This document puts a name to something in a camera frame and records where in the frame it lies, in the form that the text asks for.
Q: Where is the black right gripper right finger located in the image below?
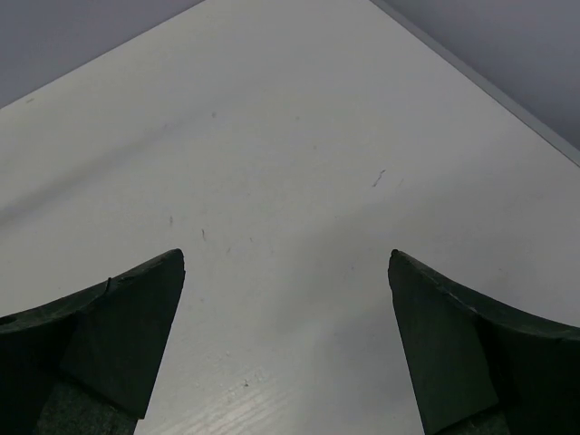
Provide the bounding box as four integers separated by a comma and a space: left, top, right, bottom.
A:
388, 250, 579, 434

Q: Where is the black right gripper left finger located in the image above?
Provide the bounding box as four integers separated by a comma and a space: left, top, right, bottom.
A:
1, 248, 185, 434

